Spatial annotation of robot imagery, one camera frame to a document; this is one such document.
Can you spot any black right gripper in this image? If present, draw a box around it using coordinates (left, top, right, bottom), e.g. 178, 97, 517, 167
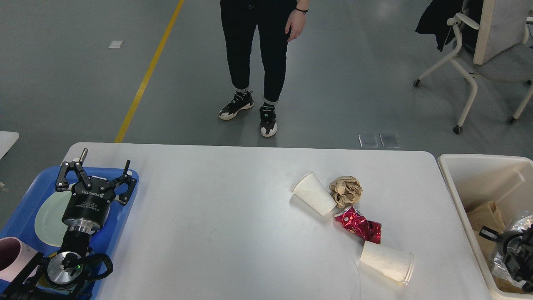
478, 226, 533, 278

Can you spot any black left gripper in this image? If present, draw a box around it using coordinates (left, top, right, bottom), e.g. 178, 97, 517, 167
55, 149, 137, 232

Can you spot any brown paper bag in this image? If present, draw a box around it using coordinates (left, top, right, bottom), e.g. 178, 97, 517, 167
468, 201, 505, 258
493, 277, 525, 294

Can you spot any aluminium foil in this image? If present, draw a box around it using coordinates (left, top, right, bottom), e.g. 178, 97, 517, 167
492, 210, 532, 293

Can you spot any green plate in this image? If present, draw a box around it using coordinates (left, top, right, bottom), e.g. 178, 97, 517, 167
34, 190, 72, 247

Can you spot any white paper cup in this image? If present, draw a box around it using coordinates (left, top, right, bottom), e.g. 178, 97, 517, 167
291, 172, 336, 216
360, 241, 415, 285

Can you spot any crushed red can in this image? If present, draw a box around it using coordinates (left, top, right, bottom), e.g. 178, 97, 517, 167
334, 205, 381, 244

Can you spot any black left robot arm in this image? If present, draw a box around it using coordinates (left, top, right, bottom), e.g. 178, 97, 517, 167
1, 149, 139, 300

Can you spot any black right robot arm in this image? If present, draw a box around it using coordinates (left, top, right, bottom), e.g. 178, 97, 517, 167
478, 226, 533, 294

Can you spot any beige plastic bin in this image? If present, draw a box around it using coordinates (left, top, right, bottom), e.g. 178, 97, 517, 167
438, 154, 533, 300

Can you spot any pink mug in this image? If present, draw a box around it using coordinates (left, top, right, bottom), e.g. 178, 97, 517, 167
0, 237, 37, 282

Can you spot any white side table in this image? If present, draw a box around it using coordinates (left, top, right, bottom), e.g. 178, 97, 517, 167
0, 131, 20, 159

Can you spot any crumpled brown paper ball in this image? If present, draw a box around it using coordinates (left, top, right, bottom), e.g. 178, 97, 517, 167
329, 175, 363, 209

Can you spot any white office chair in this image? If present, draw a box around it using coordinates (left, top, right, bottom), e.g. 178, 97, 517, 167
413, 0, 533, 134

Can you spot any person in black sneakers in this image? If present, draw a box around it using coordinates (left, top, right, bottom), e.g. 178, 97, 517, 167
219, 0, 309, 138

